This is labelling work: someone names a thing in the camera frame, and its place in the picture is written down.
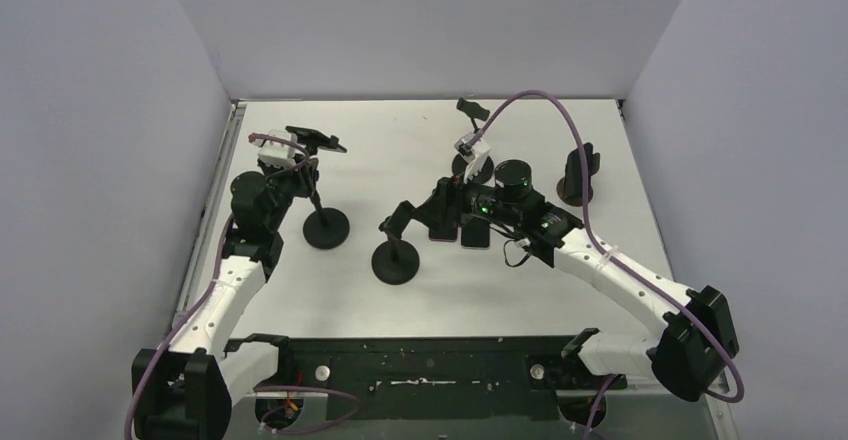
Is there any black round-base phone stand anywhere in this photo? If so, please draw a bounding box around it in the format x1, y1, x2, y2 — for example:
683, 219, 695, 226
456, 97, 490, 144

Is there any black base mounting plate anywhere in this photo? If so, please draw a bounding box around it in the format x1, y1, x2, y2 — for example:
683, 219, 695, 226
225, 334, 677, 422

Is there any black phone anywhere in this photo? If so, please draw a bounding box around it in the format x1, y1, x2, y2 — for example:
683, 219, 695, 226
285, 126, 348, 155

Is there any purple cable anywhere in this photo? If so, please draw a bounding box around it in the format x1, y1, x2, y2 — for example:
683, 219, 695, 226
467, 89, 746, 404
123, 132, 313, 440

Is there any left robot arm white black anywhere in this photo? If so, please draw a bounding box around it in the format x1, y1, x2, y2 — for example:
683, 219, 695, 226
123, 159, 318, 439

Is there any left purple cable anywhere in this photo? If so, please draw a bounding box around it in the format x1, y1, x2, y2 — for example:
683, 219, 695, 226
123, 132, 313, 440

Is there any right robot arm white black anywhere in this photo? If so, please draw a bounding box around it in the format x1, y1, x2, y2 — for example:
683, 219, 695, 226
380, 159, 739, 402

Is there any dark blue-edged smartphone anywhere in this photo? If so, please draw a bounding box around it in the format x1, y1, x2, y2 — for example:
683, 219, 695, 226
564, 142, 601, 199

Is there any brown wooden round phone stand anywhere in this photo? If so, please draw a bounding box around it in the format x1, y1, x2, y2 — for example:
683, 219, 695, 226
556, 176, 585, 207

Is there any tall black tripod phone stand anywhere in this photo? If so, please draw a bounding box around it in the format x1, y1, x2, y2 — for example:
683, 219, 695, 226
302, 157, 350, 250

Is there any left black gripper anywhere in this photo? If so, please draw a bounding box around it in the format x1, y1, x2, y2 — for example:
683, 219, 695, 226
257, 153, 316, 231

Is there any purple-edged black smartphone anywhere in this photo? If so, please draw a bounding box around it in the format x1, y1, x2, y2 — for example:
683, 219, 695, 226
428, 223, 460, 242

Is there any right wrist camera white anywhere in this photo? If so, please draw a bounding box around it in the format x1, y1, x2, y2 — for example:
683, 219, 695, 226
451, 133, 495, 184

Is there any black smartphone white edge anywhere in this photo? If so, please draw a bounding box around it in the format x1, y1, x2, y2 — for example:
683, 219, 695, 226
460, 218, 491, 250

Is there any aluminium frame rail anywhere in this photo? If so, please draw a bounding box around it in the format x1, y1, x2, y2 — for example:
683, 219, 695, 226
123, 102, 248, 440

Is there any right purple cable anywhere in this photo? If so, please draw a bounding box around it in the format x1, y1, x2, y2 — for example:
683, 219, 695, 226
467, 89, 746, 404

